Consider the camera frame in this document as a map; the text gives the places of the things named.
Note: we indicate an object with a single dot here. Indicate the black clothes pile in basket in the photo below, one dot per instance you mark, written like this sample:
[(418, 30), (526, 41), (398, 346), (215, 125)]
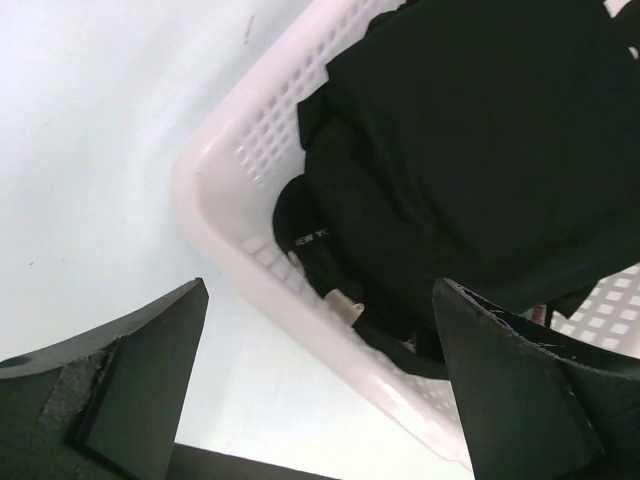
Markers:
[(491, 143)]

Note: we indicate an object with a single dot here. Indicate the white plastic laundry basket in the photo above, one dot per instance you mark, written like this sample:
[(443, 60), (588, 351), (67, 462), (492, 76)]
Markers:
[(225, 191)]

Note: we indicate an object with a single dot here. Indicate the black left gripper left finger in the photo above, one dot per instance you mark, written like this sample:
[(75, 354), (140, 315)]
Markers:
[(104, 404)]

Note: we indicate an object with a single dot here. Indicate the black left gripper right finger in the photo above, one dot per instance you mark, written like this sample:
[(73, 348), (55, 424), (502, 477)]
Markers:
[(534, 403)]

